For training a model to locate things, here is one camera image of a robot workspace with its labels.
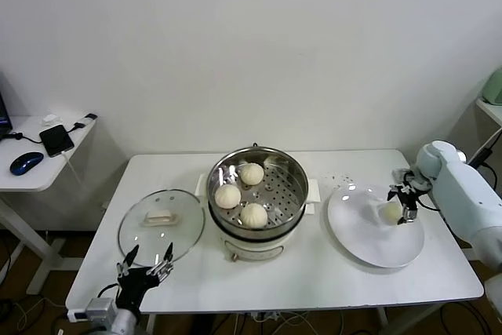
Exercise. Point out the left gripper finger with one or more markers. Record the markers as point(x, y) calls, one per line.
point(169, 254)
point(133, 255)

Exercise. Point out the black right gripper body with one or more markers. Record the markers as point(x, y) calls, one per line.
point(408, 197)

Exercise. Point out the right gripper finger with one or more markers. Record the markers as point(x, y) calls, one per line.
point(393, 193)
point(409, 216)

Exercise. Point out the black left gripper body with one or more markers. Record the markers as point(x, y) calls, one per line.
point(135, 286)

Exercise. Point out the white steamed baozi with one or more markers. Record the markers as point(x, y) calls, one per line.
point(227, 196)
point(251, 173)
point(391, 212)
point(253, 215)

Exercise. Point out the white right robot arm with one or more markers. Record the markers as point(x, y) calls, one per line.
point(463, 194)

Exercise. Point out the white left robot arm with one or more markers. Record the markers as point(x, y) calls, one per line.
point(125, 322)

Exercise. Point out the stainless steel steamer basket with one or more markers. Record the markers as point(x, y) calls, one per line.
point(282, 209)

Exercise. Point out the white table leg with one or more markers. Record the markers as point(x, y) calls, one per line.
point(382, 321)
point(151, 324)

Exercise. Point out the white round plate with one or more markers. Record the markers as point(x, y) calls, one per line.
point(361, 233)

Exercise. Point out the black power adapter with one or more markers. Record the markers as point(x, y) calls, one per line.
point(481, 156)

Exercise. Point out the white electric cooker base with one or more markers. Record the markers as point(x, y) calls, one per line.
point(255, 250)

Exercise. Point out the white power strip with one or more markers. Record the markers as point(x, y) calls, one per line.
point(266, 316)

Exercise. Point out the white side table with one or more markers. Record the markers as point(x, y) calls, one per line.
point(495, 112)
point(35, 182)

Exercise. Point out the black smartphone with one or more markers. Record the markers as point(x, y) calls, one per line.
point(57, 140)

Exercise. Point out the pale green appliance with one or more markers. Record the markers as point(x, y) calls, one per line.
point(494, 88)

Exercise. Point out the blue computer mouse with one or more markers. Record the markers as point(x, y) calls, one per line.
point(26, 163)

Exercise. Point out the small black adapter plug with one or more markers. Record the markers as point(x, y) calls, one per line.
point(91, 116)

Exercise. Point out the small white earbud case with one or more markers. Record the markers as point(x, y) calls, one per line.
point(49, 118)

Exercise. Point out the black laptop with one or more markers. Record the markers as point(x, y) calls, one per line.
point(3, 111)

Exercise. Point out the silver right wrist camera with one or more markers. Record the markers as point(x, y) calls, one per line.
point(401, 173)

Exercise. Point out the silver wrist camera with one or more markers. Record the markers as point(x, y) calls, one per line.
point(100, 309)
point(401, 173)

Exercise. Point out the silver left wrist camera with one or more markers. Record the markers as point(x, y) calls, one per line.
point(100, 309)

